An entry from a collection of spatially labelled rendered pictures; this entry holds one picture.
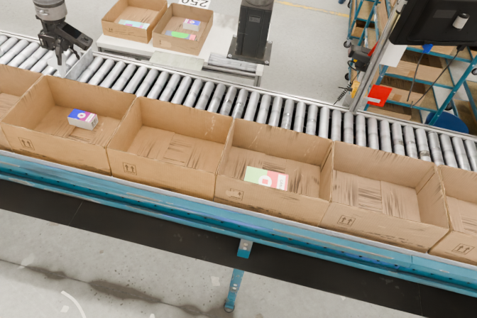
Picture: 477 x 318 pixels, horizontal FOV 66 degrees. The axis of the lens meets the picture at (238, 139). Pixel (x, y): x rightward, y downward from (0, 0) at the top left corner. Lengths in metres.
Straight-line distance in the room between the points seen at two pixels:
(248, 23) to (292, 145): 0.91
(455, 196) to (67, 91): 1.64
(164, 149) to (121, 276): 0.94
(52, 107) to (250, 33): 1.12
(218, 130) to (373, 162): 0.63
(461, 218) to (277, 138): 0.77
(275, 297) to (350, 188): 0.91
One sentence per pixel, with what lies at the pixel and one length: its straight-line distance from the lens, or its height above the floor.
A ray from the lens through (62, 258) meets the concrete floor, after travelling 2.36.
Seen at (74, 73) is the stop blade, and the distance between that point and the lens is 2.14.
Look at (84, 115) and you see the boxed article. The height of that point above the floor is 0.93.
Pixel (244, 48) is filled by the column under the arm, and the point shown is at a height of 0.81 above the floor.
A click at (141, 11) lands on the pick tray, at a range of 2.66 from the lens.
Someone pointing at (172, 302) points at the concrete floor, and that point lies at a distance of 2.16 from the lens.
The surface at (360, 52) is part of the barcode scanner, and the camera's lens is 1.93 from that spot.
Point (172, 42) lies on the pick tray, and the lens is 2.26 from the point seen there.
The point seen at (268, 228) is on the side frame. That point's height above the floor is 0.91.
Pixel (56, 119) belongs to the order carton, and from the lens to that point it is 1.72.
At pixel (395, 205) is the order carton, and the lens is 1.58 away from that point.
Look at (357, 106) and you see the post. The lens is 2.08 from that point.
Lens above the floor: 2.04
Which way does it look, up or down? 47 degrees down
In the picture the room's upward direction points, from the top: 9 degrees clockwise
